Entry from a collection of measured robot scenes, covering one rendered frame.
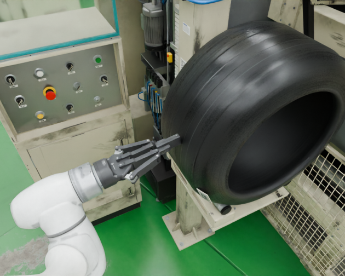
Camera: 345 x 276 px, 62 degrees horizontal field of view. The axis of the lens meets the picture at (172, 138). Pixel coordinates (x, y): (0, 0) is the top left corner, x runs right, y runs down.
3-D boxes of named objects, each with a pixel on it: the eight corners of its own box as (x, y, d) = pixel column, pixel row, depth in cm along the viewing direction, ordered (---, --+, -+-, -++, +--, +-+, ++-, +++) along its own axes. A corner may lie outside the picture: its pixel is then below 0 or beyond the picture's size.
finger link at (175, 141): (155, 145, 76) (156, 147, 76) (178, 134, 78) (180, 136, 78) (157, 152, 79) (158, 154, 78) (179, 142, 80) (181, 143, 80)
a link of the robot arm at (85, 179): (65, 163, 72) (88, 153, 73) (79, 183, 79) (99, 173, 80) (74, 190, 66) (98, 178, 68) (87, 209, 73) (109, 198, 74)
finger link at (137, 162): (117, 163, 73) (119, 167, 73) (157, 145, 76) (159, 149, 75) (121, 172, 76) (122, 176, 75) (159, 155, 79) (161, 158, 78)
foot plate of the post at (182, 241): (161, 217, 201) (161, 214, 198) (195, 202, 209) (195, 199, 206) (179, 251, 183) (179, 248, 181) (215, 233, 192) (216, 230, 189)
